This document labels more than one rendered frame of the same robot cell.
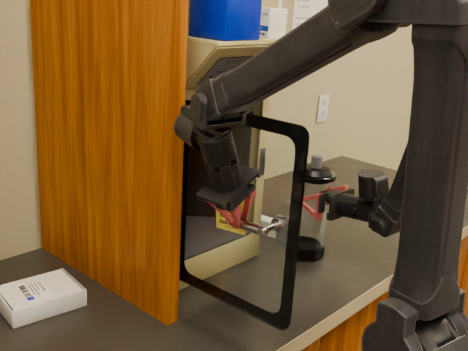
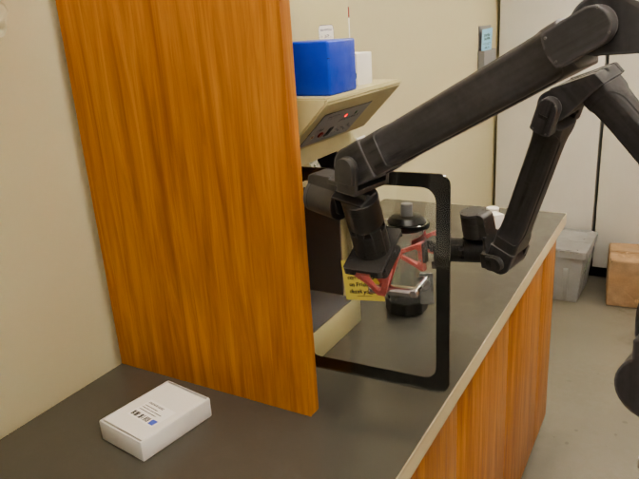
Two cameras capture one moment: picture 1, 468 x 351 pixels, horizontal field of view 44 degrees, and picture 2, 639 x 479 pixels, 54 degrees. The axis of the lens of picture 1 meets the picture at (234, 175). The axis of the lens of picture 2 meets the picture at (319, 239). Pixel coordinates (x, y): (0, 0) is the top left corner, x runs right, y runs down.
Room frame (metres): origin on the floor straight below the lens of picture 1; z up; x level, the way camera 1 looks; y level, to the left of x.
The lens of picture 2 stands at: (0.03, 0.27, 1.63)
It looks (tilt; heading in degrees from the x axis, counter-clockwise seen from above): 19 degrees down; 349
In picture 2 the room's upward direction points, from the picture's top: 4 degrees counter-clockwise
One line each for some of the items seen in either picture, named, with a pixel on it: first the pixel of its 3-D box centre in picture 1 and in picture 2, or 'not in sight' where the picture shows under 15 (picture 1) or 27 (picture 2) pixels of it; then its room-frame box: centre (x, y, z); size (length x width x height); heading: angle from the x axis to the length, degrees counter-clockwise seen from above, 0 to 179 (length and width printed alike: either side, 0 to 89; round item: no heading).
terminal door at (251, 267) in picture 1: (233, 212); (366, 279); (1.05, 0.00, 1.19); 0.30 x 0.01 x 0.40; 51
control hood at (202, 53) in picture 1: (248, 61); (341, 114); (1.23, -0.02, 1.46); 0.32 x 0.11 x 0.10; 139
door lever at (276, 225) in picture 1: (253, 223); (398, 286); (0.98, -0.04, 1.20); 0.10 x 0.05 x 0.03; 51
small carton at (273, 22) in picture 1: (269, 22); (354, 68); (1.27, -0.06, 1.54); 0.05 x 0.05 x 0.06; 39
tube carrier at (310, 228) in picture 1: (310, 211); not in sight; (1.41, -0.20, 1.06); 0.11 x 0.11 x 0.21
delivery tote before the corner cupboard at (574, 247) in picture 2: not in sight; (538, 260); (3.35, -1.71, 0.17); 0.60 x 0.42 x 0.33; 47
